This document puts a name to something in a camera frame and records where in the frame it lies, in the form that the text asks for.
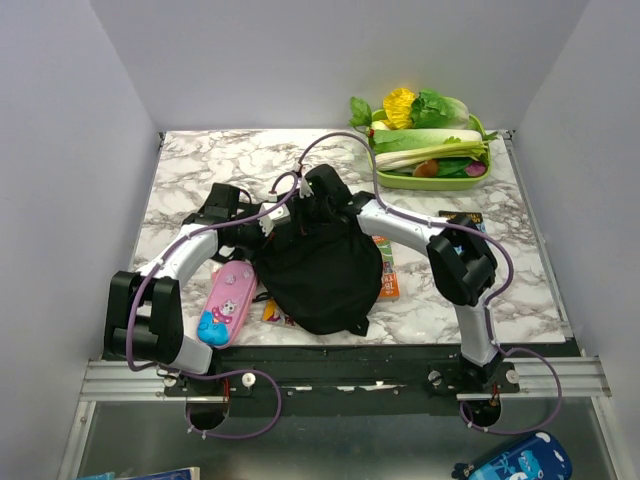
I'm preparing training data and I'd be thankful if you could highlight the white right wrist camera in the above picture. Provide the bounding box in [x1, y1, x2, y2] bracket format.
[299, 177, 314, 198]

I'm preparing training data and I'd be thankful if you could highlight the green leafy sprig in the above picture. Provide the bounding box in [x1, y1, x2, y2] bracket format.
[349, 96, 372, 129]

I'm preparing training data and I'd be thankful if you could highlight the aluminium mounting rail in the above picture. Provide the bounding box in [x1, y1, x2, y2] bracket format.
[80, 357, 611, 403]

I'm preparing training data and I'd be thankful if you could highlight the Roald Dahl Charlie book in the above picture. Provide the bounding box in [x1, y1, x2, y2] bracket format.
[262, 299, 297, 328]

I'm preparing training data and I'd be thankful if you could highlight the dark blue treehouse book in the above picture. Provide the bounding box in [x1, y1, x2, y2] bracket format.
[438, 210, 486, 233]

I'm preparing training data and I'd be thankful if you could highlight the black student backpack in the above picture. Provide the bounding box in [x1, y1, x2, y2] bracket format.
[199, 187, 384, 336]

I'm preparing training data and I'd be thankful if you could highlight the green lettuce leaf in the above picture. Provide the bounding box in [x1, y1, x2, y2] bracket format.
[410, 89, 469, 129]

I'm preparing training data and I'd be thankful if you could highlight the yellow fabric flower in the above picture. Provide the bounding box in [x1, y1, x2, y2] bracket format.
[382, 88, 416, 130]

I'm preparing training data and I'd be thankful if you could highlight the white-stemmed cabbage stalk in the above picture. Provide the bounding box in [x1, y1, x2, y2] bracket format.
[375, 141, 489, 171]

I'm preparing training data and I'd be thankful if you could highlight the green plastic vegetable tray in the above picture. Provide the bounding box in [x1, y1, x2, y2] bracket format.
[367, 114, 497, 191]

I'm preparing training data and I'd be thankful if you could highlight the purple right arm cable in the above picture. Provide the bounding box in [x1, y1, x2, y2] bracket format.
[297, 131, 564, 435]

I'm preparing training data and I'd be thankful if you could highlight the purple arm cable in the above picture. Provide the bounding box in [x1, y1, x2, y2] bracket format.
[297, 131, 564, 435]
[124, 170, 304, 440]

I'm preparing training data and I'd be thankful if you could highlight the blue shark pencil case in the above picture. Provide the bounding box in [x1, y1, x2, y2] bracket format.
[451, 431, 574, 480]

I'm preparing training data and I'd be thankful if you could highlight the orange treehouse book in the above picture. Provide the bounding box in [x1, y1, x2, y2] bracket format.
[373, 236, 400, 301]

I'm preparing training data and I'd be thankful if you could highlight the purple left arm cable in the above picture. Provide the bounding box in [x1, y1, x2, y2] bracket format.
[124, 170, 304, 440]

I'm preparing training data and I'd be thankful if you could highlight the purple vegetable toy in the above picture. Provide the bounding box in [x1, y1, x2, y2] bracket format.
[465, 161, 487, 178]

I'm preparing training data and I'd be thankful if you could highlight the pink cartoon pencil case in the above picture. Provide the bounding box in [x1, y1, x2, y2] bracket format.
[196, 260, 257, 349]

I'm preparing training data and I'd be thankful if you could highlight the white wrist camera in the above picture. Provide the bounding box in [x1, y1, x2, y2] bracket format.
[258, 202, 291, 237]
[299, 177, 314, 198]

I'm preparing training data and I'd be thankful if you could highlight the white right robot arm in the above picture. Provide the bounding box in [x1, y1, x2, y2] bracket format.
[300, 164, 504, 392]

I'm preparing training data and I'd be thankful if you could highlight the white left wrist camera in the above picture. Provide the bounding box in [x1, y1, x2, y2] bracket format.
[258, 202, 291, 237]

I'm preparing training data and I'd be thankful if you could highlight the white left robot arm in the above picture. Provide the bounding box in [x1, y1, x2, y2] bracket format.
[104, 183, 261, 395]

